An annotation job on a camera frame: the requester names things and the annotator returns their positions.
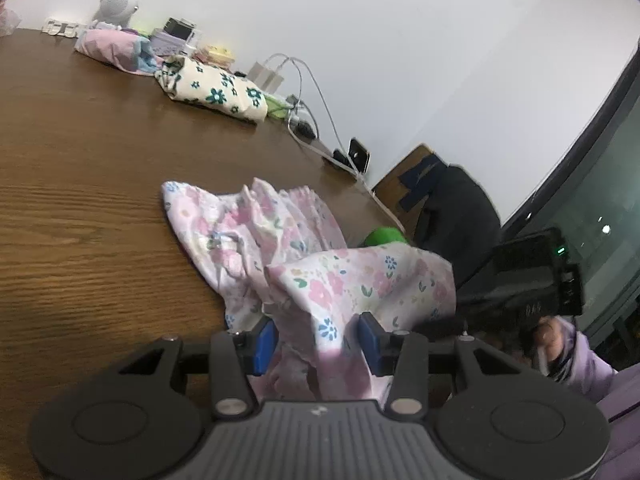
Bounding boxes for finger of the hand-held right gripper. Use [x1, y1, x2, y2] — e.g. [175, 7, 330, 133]
[414, 317, 467, 337]

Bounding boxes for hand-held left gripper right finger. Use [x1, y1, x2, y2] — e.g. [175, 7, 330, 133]
[359, 311, 521, 416]

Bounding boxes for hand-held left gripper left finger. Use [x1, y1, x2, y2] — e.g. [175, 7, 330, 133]
[119, 316, 277, 421]

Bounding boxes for pink floral pants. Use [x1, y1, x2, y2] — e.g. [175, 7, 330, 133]
[161, 177, 457, 403]

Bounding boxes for person's right forearm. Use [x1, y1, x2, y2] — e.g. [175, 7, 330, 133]
[550, 320, 640, 480]

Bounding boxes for person's right hand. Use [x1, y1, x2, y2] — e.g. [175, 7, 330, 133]
[531, 317, 576, 377]

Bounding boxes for black office chair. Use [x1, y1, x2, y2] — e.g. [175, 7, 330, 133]
[415, 165, 503, 288]

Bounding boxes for green ball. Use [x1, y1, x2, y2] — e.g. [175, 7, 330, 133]
[362, 227, 408, 249]

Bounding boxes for cardboard box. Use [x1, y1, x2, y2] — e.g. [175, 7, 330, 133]
[372, 143, 443, 233]

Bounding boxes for green packet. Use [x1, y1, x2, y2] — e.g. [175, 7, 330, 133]
[262, 91, 293, 118]

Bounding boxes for cream floral folded cloth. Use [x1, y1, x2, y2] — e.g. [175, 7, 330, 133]
[155, 55, 268, 123]

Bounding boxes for white paper bag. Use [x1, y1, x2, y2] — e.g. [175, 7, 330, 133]
[247, 60, 286, 93]

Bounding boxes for yellow orange bundle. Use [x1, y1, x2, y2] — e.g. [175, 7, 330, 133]
[200, 45, 236, 63]

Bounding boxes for purple box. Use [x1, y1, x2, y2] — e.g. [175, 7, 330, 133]
[150, 17, 201, 56]

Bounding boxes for pink folded cloth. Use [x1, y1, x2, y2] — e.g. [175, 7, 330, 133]
[75, 29, 163, 75]

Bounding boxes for white round fan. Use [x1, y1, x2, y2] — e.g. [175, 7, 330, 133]
[92, 0, 140, 31]

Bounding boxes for white power strip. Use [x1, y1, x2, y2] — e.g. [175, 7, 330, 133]
[44, 17, 91, 38]

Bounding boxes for clear plastic bag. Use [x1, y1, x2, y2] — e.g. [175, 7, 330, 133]
[0, 7, 22, 37]

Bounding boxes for white cable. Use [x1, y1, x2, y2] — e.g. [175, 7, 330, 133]
[260, 52, 363, 178]

